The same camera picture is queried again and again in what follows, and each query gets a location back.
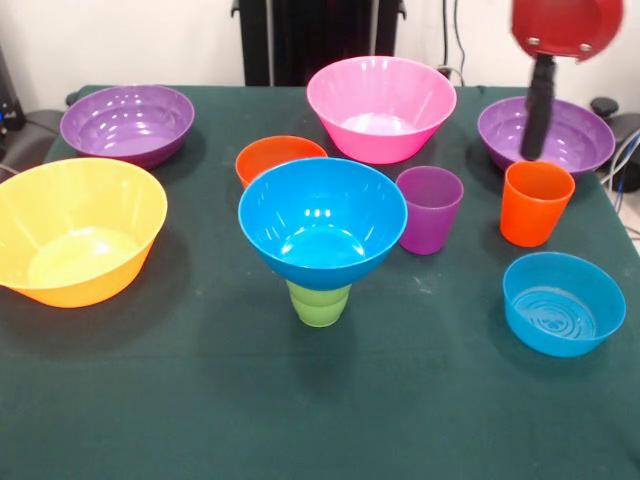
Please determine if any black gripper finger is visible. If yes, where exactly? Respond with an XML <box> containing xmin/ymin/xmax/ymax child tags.
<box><xmin>519</xmin><ymin>53</ymin><xmax>558</xmax><ymax>163</ymax></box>

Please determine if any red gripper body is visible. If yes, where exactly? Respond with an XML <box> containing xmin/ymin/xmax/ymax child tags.
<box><xmin>510</xmin><ymin>0</ymin><xmax>626</xmax><ymax>65</ymax></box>

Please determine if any deep blue plastic bowl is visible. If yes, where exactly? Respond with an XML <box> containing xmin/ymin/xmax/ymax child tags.
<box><xmin>237</xmin><ymin>157</ymin><xmax>409</xmax><ymax>292</ymax></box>

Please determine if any purple plastic bowl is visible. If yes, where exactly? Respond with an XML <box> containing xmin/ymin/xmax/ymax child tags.
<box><xmin>59</xmin><ymin>84</ymin><xmax>196</xmax><ymax>170</ymax></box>
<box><xmin>476</xmin><ymin>95</ymin><xmax>617</xmax><ymax>181</ymax></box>

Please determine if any black round knob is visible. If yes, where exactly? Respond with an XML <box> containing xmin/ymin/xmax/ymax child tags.
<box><xmin>589</xmin><ymin>97</ymin><xmax>621</xmax><ymax>120</ymax></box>

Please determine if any orange plastic cup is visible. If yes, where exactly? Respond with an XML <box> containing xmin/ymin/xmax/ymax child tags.
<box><xmin>499</xmin><ymin>159</ymin><xmax>577</xmax><ymax>249</ymax></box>

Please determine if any purple plastic cup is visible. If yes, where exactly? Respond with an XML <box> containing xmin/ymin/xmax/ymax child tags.
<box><xmin>398</xmin><ymin>165</ymin><xmax>465</xmax><ymax>256</ymax></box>

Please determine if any pink plastic bowl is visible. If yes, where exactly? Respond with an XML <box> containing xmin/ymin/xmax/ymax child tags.
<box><xmin>306</xmin><ymin>55</ymin><xmax>458</xmax><ymax>165</ymax></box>

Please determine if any low blue plastic bowl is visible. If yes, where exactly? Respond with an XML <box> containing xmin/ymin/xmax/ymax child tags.
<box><xmin>502</xmin><ymin>251</ymin><xmax>627</xmax><ymax>358</ymax></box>

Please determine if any orange plastic bowl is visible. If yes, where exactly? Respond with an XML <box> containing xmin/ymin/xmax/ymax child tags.
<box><xmin>234</xmin><ymin>135</ymin><xmax>330</xmax><ymax>190</ymax></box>

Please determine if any green plastic cup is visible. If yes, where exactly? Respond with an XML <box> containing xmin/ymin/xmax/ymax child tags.
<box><xmin>285</xmin><ymin>278</ymin><xmax>352</xmax><ymax>329</ymax></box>

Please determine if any dark green table cloth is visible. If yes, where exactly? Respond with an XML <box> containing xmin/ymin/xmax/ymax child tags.
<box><xmin>0</xmin><ymin>84</ymin><xmax>640</xmax><ymax>480</ymax></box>

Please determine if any yellow plastic bowl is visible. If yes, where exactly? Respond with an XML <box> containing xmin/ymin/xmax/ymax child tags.
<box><xmin>0</xmin><ymin>157</ymin><xmax>169</xmax><ymax>309</ymax></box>

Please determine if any black device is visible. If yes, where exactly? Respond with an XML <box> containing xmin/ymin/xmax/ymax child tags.
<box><xmin>0</xmin><ymin>44</ymin><xmax>26</xmax><ymax>135</ymax></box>

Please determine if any white cable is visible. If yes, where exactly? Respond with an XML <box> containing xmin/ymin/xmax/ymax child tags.
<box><xmin>599</xmin><ymin>129</ymin><xmax>640</xmax><ymax>187</ymax></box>

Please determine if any blue cable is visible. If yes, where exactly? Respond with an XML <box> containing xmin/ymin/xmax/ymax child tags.
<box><xmin>612</xmin><ymin>127</ymin><xmax>640</xmax><ymax>195</ymax></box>

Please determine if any grey wall cable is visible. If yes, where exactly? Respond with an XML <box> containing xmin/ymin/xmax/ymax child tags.
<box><xmin>452</xmin><ymin>0</ymin><xmax>467</xmax><ymax>79</ymax></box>

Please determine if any black wall cable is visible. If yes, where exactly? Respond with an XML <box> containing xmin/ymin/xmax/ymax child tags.
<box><xmin>441</xmin><ymin>0</ymin><xmax>450</xmax><ymax>69</ymax></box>

